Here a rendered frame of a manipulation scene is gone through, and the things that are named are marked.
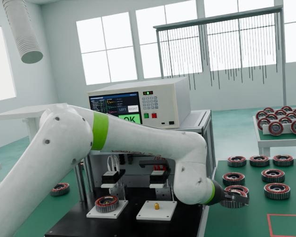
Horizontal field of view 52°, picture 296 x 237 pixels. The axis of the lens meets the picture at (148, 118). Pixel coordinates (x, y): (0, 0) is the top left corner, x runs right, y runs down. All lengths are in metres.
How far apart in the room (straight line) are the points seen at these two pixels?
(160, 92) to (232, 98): 6.35
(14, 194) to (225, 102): 7.16
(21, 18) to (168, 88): 1.54
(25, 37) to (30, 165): 1.86
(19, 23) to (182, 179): 1.93
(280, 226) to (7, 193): 0.99
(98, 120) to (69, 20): 8.02
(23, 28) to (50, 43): 6.62
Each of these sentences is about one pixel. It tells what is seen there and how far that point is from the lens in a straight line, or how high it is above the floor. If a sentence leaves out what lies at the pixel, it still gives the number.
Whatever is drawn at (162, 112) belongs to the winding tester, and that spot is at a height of 1.19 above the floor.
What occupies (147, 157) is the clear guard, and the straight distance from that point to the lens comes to 1.20.
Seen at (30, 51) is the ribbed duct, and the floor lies 1.61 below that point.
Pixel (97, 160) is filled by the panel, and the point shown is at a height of 0.93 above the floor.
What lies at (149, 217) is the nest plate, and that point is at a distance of 1.35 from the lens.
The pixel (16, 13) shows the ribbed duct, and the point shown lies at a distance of 2.61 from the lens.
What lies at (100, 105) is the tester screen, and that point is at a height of 1.25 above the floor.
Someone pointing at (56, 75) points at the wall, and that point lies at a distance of 9.10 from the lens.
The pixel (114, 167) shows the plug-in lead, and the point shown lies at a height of 0.91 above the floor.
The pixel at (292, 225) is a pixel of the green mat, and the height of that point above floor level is 0.75.
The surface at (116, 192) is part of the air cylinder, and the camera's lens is 1.58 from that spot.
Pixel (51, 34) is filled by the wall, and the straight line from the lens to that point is 9.11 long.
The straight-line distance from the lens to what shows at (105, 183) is 1.49.
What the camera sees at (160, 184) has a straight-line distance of 1.39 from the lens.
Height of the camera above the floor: 1.43
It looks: 11 degrees down
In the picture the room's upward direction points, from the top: 7 degrees counter-clockwise
